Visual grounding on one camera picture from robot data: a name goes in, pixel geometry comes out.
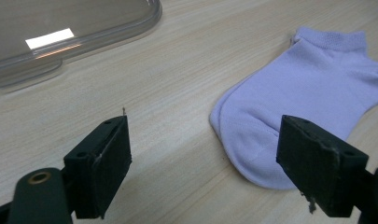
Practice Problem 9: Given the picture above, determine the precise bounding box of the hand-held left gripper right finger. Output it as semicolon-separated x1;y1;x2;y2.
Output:
275;114;370;218

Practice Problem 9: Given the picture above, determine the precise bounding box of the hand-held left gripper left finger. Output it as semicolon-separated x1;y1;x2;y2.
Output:
63;115;133;219

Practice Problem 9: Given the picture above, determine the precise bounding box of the small white object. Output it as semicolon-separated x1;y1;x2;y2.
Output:
209;26;378;190

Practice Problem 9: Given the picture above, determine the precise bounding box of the translucent plastic lid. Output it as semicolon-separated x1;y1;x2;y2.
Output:
0;0;163;90

